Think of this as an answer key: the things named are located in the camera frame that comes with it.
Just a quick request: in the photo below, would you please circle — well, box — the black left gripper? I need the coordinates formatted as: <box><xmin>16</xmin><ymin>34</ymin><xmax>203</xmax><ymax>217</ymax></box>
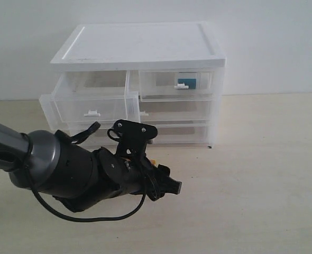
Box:
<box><xmin>92</xmin><ymin>148</ymin><xmax>182</xmax><ymax>196</ymax></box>

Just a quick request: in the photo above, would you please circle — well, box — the white bottle teal label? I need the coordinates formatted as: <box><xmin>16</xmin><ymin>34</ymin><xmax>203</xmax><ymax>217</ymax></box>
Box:
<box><xmin>175</xmin><ymin>72</ymin><xmax>210</xmax><ymax>89</ymax></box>

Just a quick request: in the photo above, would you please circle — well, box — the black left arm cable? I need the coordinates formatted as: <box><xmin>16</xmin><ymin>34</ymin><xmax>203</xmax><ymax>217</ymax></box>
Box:
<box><xmin>21</xmin><ymin>121</ymin><xmax>167</xmax><ymax>221</ymax></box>

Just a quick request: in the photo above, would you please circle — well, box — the clear middle wide drawer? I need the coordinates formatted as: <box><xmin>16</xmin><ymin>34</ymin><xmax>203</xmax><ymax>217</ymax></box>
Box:
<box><xmin>139</xmin><ymin>101</ymin><xmax>214</xmax><ymax>122</ymax></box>

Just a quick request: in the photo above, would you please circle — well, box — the clear bottom wide drawer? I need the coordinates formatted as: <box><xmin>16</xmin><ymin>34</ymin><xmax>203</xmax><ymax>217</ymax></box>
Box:
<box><xmin>80</xmin><ymin>124</ymin><xmax>214</xmax><ymax>148</ymax></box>

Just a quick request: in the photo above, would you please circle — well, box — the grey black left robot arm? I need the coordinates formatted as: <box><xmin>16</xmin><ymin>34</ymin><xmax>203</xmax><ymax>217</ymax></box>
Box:
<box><xmin>0</xmin><ymin>120</ymin><xmax>181</xmax><ymax>213</ymax></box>

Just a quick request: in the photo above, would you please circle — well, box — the clear wide drawer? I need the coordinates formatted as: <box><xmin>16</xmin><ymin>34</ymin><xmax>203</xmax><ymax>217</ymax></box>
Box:
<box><xmin>80</xmin><ymin>124</ymin><xmax>214</xmax><ymax>148</ymax></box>
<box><xmin>139</xmin><ymin>101</ymin><xmax>214</xmax><ymax>122</ymax></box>

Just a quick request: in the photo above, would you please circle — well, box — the white plastic drawer cabinet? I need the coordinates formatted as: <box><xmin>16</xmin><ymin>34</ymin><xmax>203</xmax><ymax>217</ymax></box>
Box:
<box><xmin>50</xmin><ymin>22</ymin><xmax>226</xmax><ymax>147</ymax></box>

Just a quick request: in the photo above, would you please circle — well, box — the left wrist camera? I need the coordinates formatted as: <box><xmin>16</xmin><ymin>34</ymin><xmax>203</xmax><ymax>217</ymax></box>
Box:
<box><xmin>107</xmin><ymin>120</ymin><xmax>158</xmax><ymax>159</ymax></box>

